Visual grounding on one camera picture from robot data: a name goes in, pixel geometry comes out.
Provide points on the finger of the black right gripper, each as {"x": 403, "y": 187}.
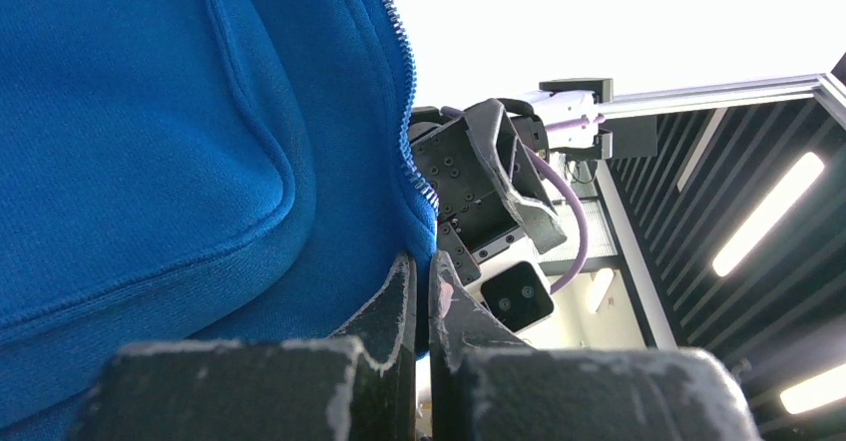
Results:
{"x": 508, "y": 165}

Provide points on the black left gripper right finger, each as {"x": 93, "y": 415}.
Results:
{"x": 488, "y": 384}

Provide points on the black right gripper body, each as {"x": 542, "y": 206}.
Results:
{"x": 473, "y": 224}

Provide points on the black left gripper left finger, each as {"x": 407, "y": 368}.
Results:
{"x": 355, "y": 384}

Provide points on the blue zip-up jacket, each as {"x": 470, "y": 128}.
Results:
{"x": 194, "y": 169}

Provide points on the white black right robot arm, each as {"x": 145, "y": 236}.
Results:
{"x": 561, "y": 123}

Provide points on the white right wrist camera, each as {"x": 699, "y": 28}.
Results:
{"x": 511, "y": 285}

